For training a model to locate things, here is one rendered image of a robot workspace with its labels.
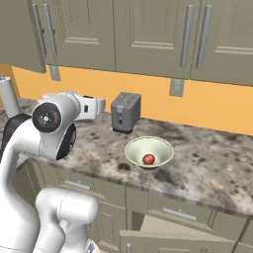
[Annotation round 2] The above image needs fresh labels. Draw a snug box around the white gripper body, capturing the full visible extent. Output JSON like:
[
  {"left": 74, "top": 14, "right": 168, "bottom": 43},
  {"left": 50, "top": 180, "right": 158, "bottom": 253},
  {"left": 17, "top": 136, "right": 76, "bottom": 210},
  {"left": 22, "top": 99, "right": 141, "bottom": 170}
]
[{"left": 95, "top": 97, "right": 108, "bottom": 117}]

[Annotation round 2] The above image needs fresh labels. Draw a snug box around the pale green bowl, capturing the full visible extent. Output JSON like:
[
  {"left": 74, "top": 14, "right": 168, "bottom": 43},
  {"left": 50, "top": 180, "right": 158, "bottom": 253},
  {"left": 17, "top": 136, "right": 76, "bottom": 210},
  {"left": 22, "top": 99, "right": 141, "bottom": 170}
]
[{"left": 124, "top": 135, "right": 175, "bottom": 170}]

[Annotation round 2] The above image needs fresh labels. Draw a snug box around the olive base cabinet door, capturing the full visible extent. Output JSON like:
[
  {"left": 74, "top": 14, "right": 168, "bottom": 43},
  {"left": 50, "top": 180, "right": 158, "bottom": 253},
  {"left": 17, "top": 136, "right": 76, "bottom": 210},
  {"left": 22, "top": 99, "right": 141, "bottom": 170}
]
[
  {"left": 119, "top": 213, "right": 237, "bottom": 253},
  {"left": 211, "top": 211, "right": 253, "bottom": 253},
  {"left": 86, "top": 199, "right": 127, "bottom": 253}
]

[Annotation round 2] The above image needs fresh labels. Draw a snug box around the grey toaster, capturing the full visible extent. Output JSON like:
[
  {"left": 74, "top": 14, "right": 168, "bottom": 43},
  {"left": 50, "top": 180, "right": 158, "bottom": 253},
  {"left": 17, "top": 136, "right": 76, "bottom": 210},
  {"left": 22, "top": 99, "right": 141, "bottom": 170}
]
[{"left": 110, "top": 91, "right": 142, "bottom": 134}]

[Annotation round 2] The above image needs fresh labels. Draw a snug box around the red round fruit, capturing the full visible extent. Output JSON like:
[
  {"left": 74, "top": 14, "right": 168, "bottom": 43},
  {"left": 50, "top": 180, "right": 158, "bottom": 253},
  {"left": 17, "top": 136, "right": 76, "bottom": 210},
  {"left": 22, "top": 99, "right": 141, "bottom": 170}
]
[{"left": 141, "top": 153, "right": 156, "bottom": 166}]

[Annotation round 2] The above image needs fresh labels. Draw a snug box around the olive drawer front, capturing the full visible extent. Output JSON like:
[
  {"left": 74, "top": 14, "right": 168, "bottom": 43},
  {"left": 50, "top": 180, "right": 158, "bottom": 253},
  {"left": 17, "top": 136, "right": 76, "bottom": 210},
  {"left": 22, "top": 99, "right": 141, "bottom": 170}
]
[
  {"left": 31, "top": 159, "right": 127, "bottom": 210},
  {"left": 126, "top": 186, "right": 218, "bottom": 232}
]

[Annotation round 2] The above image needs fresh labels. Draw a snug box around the white paper towel roll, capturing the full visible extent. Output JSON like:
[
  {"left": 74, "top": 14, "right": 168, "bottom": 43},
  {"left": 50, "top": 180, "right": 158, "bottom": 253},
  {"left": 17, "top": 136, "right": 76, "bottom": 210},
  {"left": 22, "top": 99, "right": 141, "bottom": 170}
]
[{"left": 0, "top": 75, "right": 22, "bottom": 119}]

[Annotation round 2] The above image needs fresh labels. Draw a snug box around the grey wall outlet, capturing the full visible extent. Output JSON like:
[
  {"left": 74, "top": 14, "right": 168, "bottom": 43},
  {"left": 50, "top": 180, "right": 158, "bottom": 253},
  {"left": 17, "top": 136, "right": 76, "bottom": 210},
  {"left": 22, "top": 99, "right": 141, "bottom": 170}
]
[
  {"left": 48, "top": 64, "right": 62, "bottom": 82},
  {"left": 169, "top": 77, "right": 186, "bottom": 98}
]

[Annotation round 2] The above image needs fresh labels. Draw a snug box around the olive wall cabinet door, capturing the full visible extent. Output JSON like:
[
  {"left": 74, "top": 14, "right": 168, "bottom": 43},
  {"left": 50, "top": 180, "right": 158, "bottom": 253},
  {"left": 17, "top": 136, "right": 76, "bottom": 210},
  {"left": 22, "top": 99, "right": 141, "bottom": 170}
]
[
  {"left": 113, "top": 0, "right": 201, "bottom": 80},
  {"left": 42, "top": 0, "right": 117, "bottom": 72},
  {"left": 0, "top": 0, "right": 47, "bottom": 74},
  {"left": 190, "top": 0, "right": 253, "bottom": 87}
]

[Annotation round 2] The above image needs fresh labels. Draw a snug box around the grey drawer handle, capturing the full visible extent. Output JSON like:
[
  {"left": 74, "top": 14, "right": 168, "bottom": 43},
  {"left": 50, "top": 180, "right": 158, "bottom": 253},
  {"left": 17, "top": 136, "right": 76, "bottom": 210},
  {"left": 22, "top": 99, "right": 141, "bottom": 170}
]
[
  {"left": 63, "top": 179, "right": 93, "bottom": 192},
  {"left": 162, "top": 207, "right": 198, "bottom": 221}
]

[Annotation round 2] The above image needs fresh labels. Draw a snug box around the grey cabinet door handle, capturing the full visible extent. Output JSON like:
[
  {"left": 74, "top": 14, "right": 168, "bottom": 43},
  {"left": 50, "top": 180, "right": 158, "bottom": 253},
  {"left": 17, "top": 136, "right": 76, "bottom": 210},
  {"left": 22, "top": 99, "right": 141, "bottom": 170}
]
[
  {"left": 42, "top": 2, "right": 59, "bottom": 57},
  {"left": 31, "top": 2, "right": 47, "bottom": 59},
  {"left": 195, "top": 4, "right": 213, "bottom": 70},
  {"left": 179, "top": 4, "right": 195, "bottom": 69}
]

